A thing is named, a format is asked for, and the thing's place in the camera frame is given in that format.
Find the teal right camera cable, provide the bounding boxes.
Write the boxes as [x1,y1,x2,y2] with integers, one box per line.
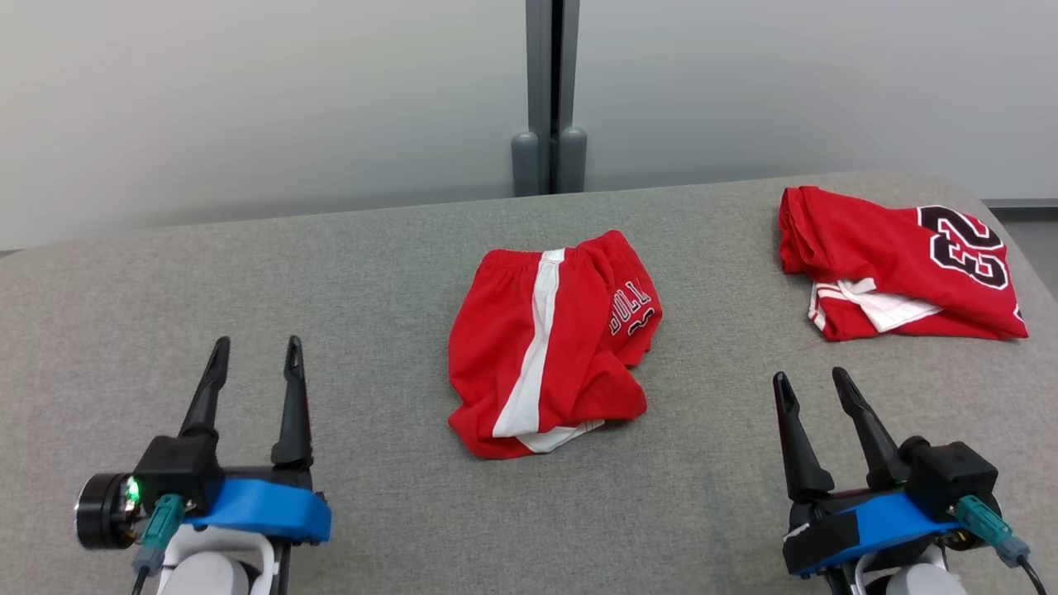
[952,494,1051,595]

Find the grey cylinder post foot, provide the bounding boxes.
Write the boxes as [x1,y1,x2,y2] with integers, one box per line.
[511,131,540,198]
[556,126,588,194]

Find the grey fabric sofa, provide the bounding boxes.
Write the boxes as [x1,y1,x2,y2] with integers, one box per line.
[0,171,1058,595]

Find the teal camera cable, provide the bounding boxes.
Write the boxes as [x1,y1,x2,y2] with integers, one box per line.
[132,494,188,595]
[952,494,1051,595]

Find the teal left camera cable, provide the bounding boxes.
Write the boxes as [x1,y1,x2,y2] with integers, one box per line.
[132,494,188,595]

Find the red shorts with white stripe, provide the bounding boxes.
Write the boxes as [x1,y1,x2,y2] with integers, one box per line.
[448,230,664,460]

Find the grey door frame post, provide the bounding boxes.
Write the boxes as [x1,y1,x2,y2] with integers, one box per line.
[526,0,581,197]

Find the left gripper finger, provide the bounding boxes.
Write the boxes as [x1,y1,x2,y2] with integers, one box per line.
[271,335,314,468]
[180,336,231,439]

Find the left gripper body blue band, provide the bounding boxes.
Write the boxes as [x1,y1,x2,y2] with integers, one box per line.
[74,464,332,550]

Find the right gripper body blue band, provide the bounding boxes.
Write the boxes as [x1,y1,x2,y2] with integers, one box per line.
[782,488,1001,578]

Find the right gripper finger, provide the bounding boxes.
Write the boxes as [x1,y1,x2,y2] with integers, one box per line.
[832,367,912,490]
[773,372,836,502]

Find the red basketball jersey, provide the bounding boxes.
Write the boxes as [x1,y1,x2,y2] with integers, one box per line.
[778,185,1030,342]

